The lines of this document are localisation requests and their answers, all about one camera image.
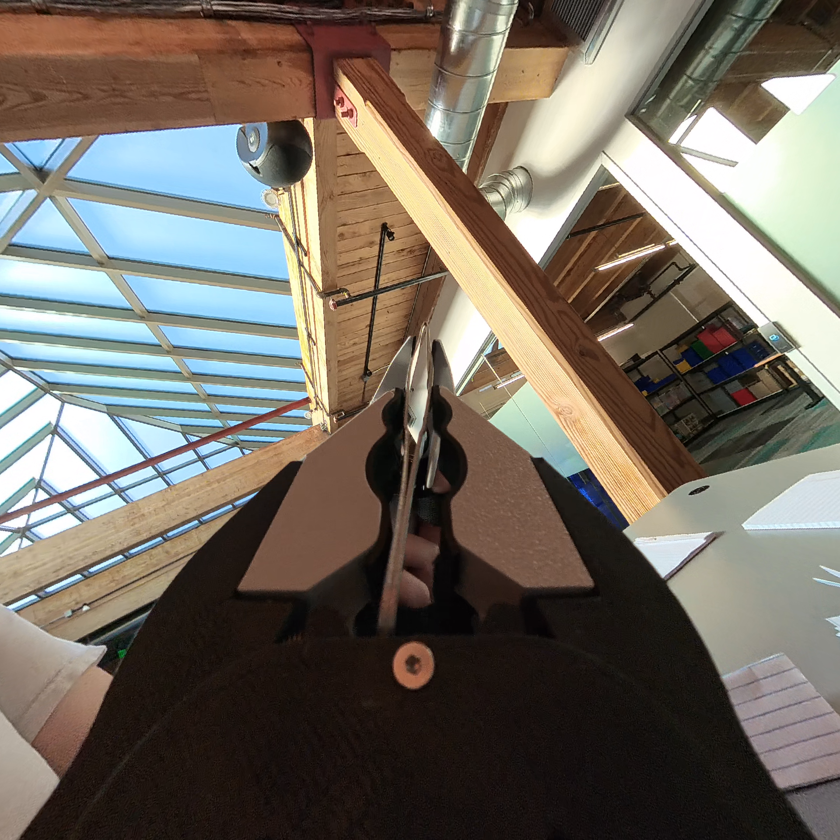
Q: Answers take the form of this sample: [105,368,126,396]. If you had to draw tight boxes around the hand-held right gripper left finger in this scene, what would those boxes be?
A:
[236,387,403,632]

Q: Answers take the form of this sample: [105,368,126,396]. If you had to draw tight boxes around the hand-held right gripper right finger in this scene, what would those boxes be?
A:
[433,386,596,619]

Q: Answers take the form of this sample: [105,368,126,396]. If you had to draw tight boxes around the metal tweezers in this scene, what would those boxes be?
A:
[376,322,439,636]

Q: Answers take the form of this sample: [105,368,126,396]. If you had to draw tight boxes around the person's left forearm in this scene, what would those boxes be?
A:
[29,666,116,778]

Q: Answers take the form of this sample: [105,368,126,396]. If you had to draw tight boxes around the grey desk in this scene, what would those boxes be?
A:
[623,446,840,840]

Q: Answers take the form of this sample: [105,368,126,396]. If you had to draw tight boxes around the person's left hand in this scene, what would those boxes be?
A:
[397,528,442,608]

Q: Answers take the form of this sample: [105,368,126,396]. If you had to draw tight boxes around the black ceiling pipe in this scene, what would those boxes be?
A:
[322,223,450,395]

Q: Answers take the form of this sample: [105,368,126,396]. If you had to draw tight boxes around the thick wooden column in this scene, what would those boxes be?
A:
[333,58,706,524]

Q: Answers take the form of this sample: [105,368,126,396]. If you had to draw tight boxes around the long lined legal pad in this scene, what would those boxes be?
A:
[633,532,723,581]

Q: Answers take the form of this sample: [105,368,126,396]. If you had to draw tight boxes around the red pipe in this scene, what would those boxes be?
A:
[0,397,311,526]

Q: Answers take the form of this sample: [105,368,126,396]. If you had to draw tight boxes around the shelves with coloured bins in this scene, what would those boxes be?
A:
[620,308,823,447]

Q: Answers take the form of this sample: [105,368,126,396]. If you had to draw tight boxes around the black round speaker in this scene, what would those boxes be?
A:
[236,120,313,188]

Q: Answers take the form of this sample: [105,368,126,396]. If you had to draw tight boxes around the lined notepad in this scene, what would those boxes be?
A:
[742,476,840,531]

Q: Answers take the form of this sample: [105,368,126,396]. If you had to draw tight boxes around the window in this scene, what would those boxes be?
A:
[0,125,312,614]

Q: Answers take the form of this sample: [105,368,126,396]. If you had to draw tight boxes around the beige shirt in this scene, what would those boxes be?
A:
[0,604,109,840]

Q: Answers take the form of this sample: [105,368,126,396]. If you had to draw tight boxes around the metal vent grille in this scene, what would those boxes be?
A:
[551,0,624,63]

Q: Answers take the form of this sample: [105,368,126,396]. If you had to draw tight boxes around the frosted glass panel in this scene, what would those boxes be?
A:
[715,62,840,316]

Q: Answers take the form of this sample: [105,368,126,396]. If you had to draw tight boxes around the wooden beam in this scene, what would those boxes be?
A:
[0,13,572,142]

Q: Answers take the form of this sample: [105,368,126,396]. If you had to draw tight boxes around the white door frame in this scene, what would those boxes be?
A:
[602,118,840,358]

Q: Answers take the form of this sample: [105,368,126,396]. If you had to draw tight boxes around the silver ventilation duct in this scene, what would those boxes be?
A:
[640,0,785,132]
[423,0,534,219]

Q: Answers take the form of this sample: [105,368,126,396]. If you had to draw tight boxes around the red metal bracket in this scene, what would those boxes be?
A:
[295,25,393,127]

